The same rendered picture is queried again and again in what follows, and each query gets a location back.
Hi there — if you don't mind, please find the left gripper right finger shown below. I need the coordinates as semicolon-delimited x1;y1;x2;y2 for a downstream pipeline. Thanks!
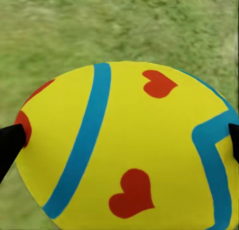
229;123;239;164

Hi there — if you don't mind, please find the easter egg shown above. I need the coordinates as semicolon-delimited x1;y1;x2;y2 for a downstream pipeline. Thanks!
15;61;239;230

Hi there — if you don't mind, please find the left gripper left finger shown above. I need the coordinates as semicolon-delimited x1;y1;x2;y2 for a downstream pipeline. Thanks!
0;123;25;183

